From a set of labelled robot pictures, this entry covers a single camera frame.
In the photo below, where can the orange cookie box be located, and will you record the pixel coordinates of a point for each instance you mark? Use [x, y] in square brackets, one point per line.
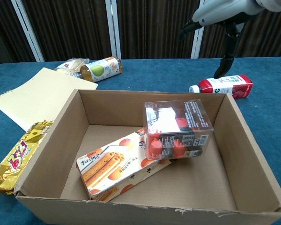
[107, 168]

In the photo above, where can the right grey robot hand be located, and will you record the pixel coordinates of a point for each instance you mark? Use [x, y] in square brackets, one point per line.
[224, 10]

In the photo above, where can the open brown cardboard box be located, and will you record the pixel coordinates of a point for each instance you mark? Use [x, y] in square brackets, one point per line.
[201, 178]

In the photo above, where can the white partition post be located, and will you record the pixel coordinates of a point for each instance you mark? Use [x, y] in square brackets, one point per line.
[113, 30]
[197, 44]
[28, 30]

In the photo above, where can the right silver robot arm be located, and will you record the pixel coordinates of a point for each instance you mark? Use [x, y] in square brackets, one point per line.
[276, 4]

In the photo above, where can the red clear snack packet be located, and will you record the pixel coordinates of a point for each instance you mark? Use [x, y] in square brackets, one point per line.
[178, 131]

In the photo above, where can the green apple tea bottle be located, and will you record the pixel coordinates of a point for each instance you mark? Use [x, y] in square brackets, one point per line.
[100, 69]

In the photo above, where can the clear bag of pastries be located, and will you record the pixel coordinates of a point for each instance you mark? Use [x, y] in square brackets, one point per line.
[68, 65]

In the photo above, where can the pale yellow spiral notebook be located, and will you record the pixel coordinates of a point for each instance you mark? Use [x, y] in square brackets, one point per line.
[42, 98]

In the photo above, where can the gold wafer snack pack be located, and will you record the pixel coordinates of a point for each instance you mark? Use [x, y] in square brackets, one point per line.
[14, 159]

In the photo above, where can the red white drink carton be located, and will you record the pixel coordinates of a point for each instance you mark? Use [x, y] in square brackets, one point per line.
[224, 86]

